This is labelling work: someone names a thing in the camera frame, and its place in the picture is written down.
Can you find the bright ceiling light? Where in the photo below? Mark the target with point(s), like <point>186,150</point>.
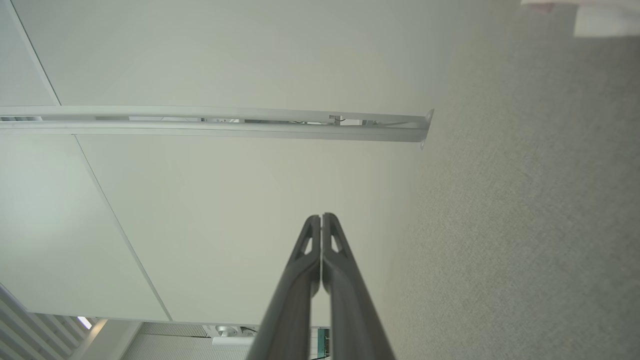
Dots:
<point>84,322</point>

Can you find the grey metal partition post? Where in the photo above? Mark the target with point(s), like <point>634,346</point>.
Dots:
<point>200,129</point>

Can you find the grey fabric sofa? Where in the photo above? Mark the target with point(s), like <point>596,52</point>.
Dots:
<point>525,200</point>

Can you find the red shirt with white sleeves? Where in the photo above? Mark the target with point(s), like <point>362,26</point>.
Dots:
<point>605,22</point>

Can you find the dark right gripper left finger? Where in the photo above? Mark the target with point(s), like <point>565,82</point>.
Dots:
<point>290,320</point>

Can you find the white ceiling device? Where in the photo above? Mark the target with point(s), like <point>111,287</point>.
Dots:
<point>230,340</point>

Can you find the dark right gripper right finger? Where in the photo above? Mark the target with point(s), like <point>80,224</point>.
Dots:
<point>350,320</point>

